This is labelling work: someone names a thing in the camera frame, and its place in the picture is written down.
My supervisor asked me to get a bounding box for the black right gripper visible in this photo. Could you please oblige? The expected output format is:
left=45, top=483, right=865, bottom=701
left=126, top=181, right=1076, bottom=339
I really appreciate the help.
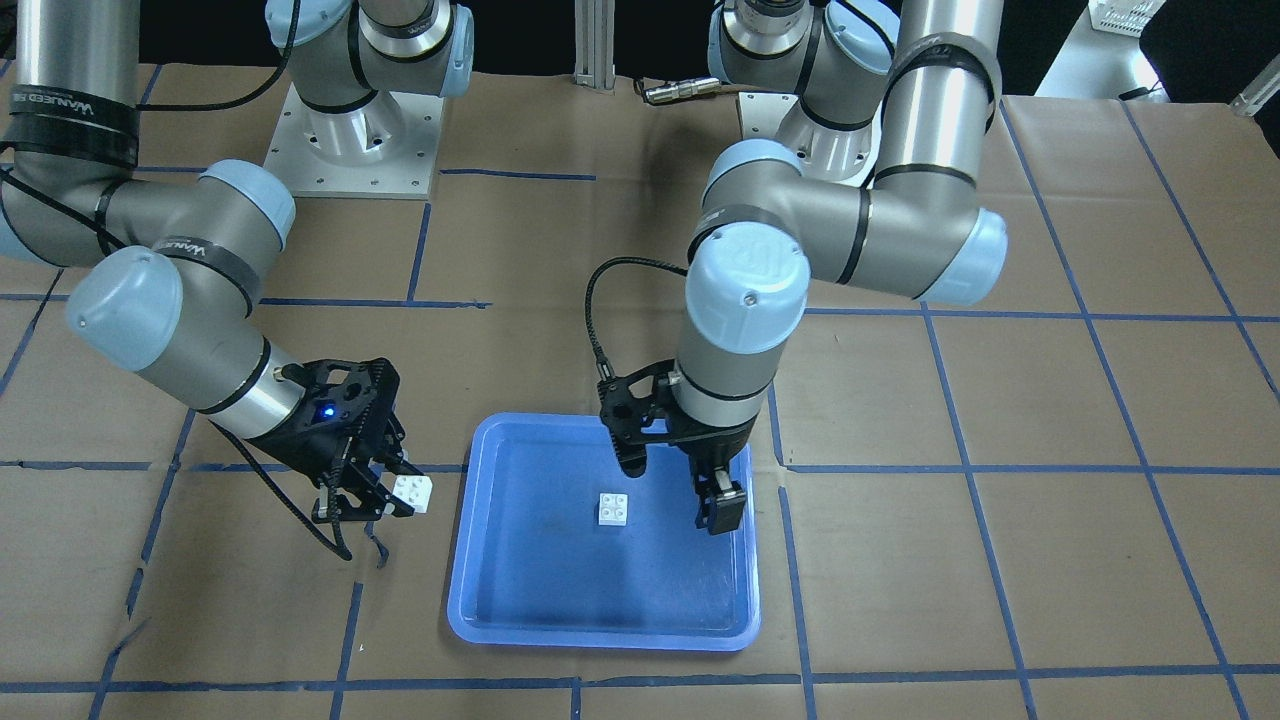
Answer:
left=250, top=357, right=425, bottom=523

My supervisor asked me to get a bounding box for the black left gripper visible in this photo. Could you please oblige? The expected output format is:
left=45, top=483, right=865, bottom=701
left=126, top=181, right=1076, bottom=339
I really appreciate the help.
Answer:
left=596, top=360, right=755, bottom=536

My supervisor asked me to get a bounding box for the white block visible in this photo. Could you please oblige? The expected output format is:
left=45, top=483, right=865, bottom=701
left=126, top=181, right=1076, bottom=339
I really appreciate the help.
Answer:
left=392, top=475, right=434, bottom=514
left=596, top=492, right=630, bottom=527

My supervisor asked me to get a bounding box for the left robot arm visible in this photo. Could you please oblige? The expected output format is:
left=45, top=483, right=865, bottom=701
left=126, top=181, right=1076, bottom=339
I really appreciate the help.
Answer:
left=588, top=1, right=1009, bottom=536

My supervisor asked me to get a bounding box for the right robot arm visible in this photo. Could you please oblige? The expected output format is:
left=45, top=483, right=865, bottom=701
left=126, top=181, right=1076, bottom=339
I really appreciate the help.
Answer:
left=3, top=1, right=430, bottom=523

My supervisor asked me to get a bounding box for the blue plastic tray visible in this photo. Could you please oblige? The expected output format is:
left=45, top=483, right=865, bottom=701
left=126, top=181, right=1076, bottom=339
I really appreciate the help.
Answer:
left=445, top=413, right=762, bottom=652

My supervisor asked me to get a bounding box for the white object top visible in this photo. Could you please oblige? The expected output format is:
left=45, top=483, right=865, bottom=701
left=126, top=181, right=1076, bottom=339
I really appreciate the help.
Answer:
left=1034, top=1, right=1170, bottom=102

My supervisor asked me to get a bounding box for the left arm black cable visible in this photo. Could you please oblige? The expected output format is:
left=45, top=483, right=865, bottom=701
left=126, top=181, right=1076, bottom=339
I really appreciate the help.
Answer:
left=586, top=258, right=691, bottom=386

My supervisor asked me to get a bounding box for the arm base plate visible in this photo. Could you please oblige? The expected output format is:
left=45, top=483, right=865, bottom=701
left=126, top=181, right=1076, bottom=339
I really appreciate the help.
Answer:
left=737, top=91, right=882, bottom=186
left=262, top=88, right=445, bottom=201

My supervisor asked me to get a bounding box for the metal cable connector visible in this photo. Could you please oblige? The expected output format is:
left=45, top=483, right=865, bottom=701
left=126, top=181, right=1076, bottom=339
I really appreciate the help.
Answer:
left=632, top=76, right=744, bottom=108

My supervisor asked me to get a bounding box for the aluminium profile post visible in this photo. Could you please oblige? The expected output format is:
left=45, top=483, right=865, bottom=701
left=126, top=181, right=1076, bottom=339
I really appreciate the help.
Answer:
left=572, top=0, right=616, bottom=94

